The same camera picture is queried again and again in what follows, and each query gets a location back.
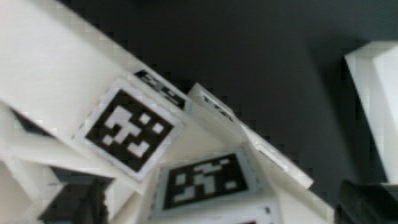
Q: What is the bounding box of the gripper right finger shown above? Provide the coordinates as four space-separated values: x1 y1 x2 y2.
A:
334 180 398 224

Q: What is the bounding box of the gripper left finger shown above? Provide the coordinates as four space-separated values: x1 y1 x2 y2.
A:
39 168 113 224

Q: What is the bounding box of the white tagged cube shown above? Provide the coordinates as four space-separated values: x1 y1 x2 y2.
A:
147 150 282 224

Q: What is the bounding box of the white chair back frame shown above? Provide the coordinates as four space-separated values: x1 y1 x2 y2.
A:
0 0 318 224

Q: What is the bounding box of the white U-shaped fence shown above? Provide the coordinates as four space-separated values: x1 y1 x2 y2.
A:
344 41 398 184

